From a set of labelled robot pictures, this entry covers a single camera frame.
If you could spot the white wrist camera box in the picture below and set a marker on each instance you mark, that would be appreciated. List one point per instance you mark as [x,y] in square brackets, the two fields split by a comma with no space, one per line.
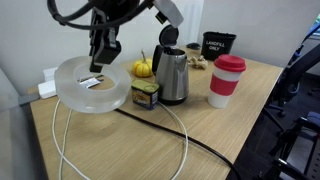
[168,11]

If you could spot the yellow meat tin can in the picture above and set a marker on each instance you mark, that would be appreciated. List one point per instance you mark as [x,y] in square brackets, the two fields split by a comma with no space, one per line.
[145,93]

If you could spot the clear circular tape roll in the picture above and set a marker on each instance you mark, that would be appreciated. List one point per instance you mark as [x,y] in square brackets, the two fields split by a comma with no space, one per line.
[87,92]

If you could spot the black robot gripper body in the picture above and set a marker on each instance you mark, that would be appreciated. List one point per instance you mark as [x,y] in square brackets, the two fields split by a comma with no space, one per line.
[102,21]

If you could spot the white power adapter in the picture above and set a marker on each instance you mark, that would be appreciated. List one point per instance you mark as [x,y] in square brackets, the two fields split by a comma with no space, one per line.
[47,89]

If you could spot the black landfill bin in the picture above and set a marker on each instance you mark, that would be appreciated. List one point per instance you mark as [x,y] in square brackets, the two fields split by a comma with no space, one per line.
[215,44]

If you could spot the red and white travel cup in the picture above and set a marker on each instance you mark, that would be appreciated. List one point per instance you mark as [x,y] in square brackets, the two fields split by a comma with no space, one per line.
[225,77]

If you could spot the stainless steel electric kettle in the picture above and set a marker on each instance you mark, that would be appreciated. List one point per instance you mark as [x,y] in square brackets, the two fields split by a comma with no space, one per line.
[170,68]

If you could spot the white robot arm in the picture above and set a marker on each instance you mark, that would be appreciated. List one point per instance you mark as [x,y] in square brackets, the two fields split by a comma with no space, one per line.
[81,19]

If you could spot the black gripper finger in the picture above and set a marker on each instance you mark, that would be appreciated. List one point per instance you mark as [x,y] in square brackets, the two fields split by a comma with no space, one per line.
[94,43]
[105,56]

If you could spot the black computer mouse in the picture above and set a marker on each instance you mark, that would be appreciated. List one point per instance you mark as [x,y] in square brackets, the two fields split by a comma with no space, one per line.
[193,46]

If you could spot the small yellow pumpkin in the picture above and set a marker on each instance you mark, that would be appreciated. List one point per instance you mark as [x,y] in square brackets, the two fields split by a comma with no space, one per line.
[142,67]

